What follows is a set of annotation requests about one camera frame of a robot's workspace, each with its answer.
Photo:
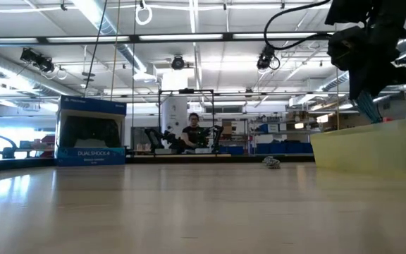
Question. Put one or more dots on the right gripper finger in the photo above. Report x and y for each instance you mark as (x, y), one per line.
(393, 77)
(362, 83)

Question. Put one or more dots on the blue storage bins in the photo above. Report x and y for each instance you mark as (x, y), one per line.
(284, 148)

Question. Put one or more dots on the small black ceiling camera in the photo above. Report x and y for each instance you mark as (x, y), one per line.
(402, 60)

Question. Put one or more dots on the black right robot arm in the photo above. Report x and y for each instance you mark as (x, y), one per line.
(382, 10)

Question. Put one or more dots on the black background robot arm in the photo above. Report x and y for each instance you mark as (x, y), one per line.
(213, 135)
(160, 137)

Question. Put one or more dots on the person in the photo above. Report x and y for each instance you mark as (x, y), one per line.
(190, 134)

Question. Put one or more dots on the white column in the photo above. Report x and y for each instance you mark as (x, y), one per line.
(173, 113)

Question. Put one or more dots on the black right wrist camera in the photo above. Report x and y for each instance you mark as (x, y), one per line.
(345, 49)

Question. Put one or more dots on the yellow translucent plastic tray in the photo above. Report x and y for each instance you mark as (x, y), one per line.
(365, 148)

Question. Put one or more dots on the black round overhead camera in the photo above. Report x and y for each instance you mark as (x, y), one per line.
(177, 63)

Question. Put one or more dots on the black aluminium rig frame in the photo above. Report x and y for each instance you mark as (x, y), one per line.
(189, 159)

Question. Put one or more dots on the blue DualShock 4 box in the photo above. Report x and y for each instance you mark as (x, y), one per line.
(90, 153)

